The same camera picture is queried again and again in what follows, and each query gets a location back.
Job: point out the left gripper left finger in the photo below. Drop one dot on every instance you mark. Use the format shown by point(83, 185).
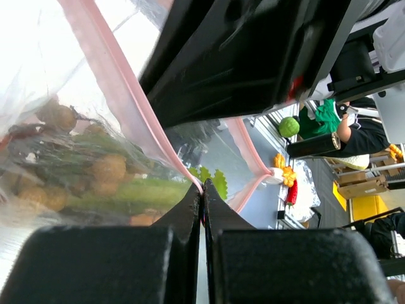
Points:
point(111, 264)

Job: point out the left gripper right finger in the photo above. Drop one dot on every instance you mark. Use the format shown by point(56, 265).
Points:
point(249, 265)

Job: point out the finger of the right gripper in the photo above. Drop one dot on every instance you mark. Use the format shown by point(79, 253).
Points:
point(217, 59)

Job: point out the green celery stalks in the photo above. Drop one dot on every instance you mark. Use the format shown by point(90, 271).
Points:
point(142, 190)

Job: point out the bunch of tan longans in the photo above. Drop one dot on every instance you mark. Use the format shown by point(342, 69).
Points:
point(64, 159)

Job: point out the clear pink-dotted zip bag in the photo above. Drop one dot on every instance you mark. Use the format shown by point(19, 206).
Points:
point(88, 55)

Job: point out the orange purple sweet potato slice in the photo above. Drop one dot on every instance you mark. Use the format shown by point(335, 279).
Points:
point(144, 219)

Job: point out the red toy chili pepper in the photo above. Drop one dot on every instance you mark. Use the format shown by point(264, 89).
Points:
point(292, 195)

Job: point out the green round toy fruit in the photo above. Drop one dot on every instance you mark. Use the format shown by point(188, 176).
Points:
point(288, 127)

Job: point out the cardboard box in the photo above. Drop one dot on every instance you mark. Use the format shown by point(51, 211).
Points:
point(360, 184)

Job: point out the person in black shirt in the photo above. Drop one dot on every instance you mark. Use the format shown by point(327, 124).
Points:
point(358, 134)

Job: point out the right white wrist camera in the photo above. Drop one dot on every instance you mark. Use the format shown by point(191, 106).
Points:
point(388, 41)

